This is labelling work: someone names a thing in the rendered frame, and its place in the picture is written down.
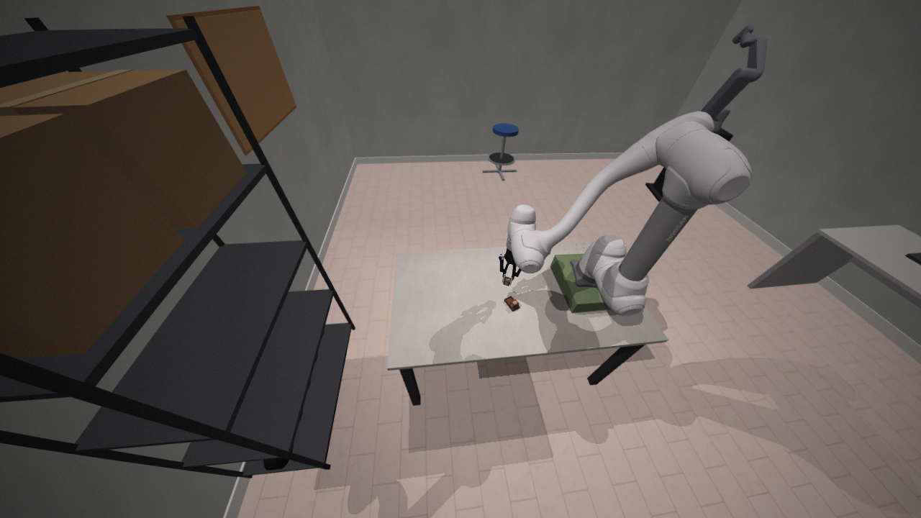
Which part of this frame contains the brown rectangular tray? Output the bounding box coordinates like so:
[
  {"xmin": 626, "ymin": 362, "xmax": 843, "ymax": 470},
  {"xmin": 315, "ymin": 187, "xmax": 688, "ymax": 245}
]
[{"xmin": 504, "ymin": 296, "xmax": 520, "ymax": 311}]

